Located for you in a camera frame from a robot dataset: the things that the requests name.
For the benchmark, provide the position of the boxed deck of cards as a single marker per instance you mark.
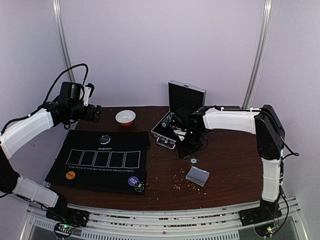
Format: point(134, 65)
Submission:
point(197, 176)

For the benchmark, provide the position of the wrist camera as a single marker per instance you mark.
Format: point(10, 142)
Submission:
point(180, 133)
point(76, 92)

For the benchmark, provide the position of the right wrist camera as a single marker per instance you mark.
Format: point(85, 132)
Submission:
point(180, 133)

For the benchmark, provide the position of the right aluminium frame post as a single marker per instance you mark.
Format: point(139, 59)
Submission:
point(261, 48)

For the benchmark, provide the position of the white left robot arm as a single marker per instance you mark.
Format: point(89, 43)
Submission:
point(23, 132)

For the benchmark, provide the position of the poker chip stack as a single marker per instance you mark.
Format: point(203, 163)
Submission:
point(194, 160)

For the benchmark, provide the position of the clear acrylic dealer button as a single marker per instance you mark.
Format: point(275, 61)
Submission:
point(104, 139)

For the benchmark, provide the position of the aluminium poker chip case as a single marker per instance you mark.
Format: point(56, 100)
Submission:
point(181, 95)

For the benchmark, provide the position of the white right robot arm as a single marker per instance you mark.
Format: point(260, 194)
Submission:
point(257, 132)

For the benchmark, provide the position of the black poker chip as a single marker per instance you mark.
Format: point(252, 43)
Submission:
point(139, 186)

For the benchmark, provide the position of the orange bowl white inside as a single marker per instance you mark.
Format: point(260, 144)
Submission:
point(125, 117)

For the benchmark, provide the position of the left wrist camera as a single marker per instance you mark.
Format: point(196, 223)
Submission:
point(76, 92)

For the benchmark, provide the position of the left aluminium frame post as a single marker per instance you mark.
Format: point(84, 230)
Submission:
point(57, 13)

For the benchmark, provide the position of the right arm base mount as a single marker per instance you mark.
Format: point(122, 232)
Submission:
point(259, 214)

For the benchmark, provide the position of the black poker table mat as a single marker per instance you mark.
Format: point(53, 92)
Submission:
point(97, 167)

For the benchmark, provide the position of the blue small blind button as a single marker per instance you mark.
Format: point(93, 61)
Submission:
point(132, 180)

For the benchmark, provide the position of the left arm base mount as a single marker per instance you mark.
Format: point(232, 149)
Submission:
point(72, 216)

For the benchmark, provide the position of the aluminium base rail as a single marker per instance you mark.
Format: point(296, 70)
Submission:
point(217, 223)

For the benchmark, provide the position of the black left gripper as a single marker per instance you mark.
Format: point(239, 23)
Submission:
point(97, 112)

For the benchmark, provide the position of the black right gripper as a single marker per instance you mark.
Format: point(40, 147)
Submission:
point(186, 146)

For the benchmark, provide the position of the left chip row in case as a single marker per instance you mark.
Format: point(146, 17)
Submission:
point(167, 120)

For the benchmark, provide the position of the orange big blind button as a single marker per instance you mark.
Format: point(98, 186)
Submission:
point(70, 175)

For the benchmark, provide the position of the aluminium frame post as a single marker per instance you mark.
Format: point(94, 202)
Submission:
point(57, 13)
point(261, 48)

